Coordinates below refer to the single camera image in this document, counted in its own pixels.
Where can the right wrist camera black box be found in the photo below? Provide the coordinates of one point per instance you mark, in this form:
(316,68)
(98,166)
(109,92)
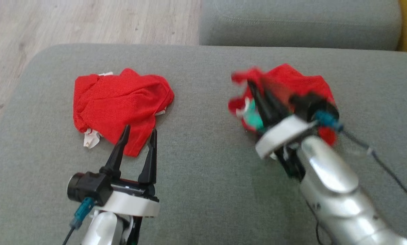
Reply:
(312,103)

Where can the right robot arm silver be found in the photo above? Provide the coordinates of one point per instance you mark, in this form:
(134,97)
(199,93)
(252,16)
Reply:
(336,183)

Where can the grey sofa back cushion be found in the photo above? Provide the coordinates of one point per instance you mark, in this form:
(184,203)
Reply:
(298,23)

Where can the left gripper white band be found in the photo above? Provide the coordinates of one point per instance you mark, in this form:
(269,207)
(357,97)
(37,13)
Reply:
(135,204)

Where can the red basketball jersey white sleeves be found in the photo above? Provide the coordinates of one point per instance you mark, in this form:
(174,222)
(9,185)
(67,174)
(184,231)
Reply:
(118,102)

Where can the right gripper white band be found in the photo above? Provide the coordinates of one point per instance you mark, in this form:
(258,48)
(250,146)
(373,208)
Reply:
(285,132)

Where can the large grey sofa seat cushion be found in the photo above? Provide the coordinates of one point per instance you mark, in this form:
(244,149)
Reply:
(203,170)

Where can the red shorts white waistband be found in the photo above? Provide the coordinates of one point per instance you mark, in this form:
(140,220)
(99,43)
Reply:
(291,76)

